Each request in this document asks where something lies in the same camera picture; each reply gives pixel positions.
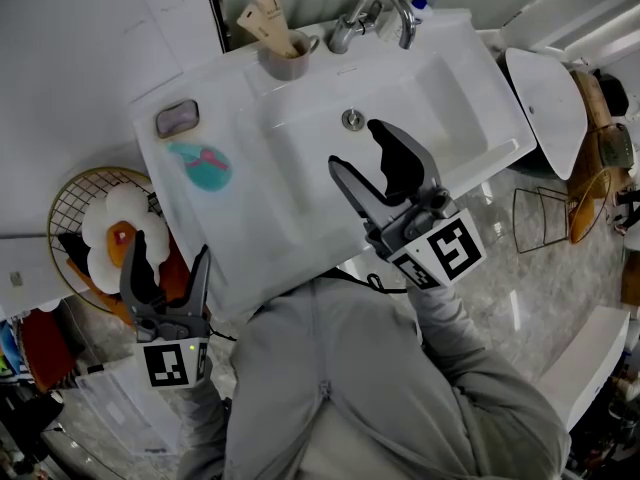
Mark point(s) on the person's left forearm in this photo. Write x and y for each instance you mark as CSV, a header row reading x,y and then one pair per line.
x,y
205,418

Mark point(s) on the white washbasin table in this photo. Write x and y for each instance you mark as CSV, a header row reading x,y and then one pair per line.
x,y
250,233

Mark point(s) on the red-orange fabric item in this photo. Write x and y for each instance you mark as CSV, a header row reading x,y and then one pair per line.
x,y
47,353

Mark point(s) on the metal sink drain plug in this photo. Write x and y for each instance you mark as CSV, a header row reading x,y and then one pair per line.
x,y
354,119

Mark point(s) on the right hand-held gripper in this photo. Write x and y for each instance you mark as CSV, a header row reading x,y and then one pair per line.
x,y
440,253

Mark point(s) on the black cloth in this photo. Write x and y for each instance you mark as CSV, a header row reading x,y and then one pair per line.
x,y
75,250

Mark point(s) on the white cabinet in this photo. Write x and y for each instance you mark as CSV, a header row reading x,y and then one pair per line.
x,y
35,273

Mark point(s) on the chrome faucet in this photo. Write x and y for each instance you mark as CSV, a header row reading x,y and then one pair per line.
x,y
407,13

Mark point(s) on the white flower-shaped cushion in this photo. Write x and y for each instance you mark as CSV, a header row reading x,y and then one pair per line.
x,y
100,268

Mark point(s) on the white rectangular block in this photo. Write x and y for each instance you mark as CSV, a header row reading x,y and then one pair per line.
x,y
585,363

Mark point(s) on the teal and pink spray bottle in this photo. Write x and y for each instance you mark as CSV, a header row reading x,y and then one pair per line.
x,y
210,178

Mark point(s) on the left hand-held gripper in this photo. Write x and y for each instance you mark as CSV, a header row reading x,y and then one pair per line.
x,y
170,358

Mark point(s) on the person's right forearm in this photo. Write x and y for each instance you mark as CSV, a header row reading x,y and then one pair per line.
x,y
440,323

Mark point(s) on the person's grey jacket torso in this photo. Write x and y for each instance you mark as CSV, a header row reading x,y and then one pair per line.
x,y
350,393

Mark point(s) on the clear plastic storage box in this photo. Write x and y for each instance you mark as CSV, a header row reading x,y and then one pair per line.
x,y
125,413

